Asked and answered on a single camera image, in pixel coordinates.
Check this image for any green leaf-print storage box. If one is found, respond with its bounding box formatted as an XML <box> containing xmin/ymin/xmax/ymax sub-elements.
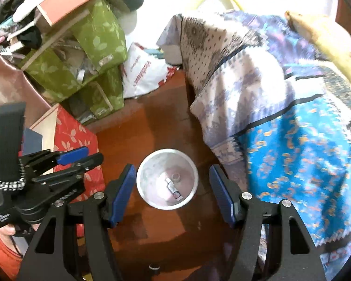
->
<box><xmin>61</xmin><ymin>66</ymin><xmax>125</xmax><ymax>125</ymax></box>
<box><xmin>20</xmin><ymin>47</ymin><xmax>100</xmax><ymax>103</ymax></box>

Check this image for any person's left forearm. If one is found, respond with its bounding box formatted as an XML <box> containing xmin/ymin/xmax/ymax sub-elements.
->
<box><xmin>0</xmin><ymin>228</ymin><xmax>24</xmax><ymax>280</ymax></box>

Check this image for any white red-print plastic bag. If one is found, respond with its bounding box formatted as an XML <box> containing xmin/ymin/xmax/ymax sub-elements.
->
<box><xmin>121</xmin><ymin>42</ymin><xmax>179</xmax><ymax>98</ymax></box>

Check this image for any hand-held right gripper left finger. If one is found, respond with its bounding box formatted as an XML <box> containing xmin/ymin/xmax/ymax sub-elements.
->
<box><xmin>16</xmin><ymin>164</ymin><xmax>136</xmax><ymax>281</ymax></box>

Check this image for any pink satin cloth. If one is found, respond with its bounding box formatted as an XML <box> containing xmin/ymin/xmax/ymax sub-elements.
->
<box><xmin>0</xmin><ymin>42</ymin><xmax>51</xmax><ymax>137</ymax></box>

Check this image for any red leaf-print storage box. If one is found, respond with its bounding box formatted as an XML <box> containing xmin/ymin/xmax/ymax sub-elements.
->
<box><xmin>29</xmin><ymin>103</ymin><xmax>106</xmax><ymax>237</ymax></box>

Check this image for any yellow pillow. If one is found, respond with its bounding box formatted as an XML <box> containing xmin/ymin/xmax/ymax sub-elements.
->
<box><xmin>284</xmin><ymin>10</ymin><xmax>351</xmax><ymax>90</ymax></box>

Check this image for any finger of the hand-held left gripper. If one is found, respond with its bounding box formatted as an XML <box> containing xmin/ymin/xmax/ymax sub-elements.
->
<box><xmin>32</xmin><ymin>153</ymin><xmax>104</xmax><ymax>205</ymax></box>
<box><xmin>19</xmin><ymin>146</ymin><xmax>90</xmax><ymax>176</ymax></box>

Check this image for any small tube in bucket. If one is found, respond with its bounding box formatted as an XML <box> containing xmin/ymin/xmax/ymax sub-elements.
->
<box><xmin>165</xmin><ymin>178</ymin><xmax>183</xmax><ymax>202</ymax></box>

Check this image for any green floral bag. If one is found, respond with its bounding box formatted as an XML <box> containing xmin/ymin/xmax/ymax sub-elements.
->
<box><xmin>72</xmin><ymin>0</ymin><xmax>128</xmax><ymax>72</ymax></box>

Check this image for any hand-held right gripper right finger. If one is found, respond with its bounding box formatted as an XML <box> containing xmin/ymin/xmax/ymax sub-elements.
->
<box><xmin>208</xmin><ymin>164</ymin><xmax>329</xmax><ymax>281</ymax></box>

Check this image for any blue white patterned blanket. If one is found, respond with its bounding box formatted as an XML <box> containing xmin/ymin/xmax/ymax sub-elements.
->
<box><xmin>156</xmin><ymin>10</ymin><xmax>351</xmax><ymax>270</ymax></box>

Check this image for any grey blue board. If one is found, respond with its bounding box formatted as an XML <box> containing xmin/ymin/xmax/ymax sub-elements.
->
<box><xmin>23</xmin><ymin>127</ymin><xmax>44</xmax><ymax>154</ymax></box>

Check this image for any white cup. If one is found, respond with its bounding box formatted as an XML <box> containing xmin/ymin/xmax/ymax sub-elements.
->
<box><xmin>136</xmin><ymin>149</ymin><xmax>199</xmax><ymax>210</ymax></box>

